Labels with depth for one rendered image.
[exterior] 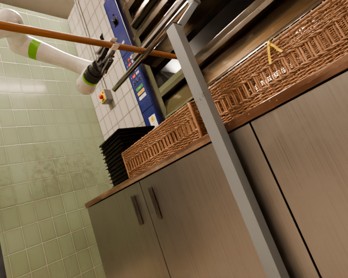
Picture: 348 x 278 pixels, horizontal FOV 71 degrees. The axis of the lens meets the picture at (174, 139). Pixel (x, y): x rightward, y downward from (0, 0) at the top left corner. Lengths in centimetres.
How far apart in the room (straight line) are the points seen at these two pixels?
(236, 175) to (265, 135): 14
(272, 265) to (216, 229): 22
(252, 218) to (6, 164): 179
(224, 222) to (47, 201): 153
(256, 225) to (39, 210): 166
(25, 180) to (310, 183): 187
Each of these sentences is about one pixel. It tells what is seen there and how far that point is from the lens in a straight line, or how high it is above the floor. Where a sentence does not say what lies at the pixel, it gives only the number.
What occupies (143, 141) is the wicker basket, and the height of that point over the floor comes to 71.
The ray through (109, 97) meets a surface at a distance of 226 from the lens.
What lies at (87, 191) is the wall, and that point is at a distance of 223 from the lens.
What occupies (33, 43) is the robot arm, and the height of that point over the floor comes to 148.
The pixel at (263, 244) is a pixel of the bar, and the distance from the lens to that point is 75.
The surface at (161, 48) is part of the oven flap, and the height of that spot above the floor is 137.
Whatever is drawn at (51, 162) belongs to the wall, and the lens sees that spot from 221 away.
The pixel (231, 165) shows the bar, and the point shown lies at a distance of 72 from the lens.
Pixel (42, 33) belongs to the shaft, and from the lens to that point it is 115.
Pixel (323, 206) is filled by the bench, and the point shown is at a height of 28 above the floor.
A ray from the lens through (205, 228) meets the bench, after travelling 92.
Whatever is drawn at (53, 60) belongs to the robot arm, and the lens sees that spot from 164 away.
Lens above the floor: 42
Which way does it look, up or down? 13 degrees up
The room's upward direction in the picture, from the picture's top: 21 degrees counter-clockwise
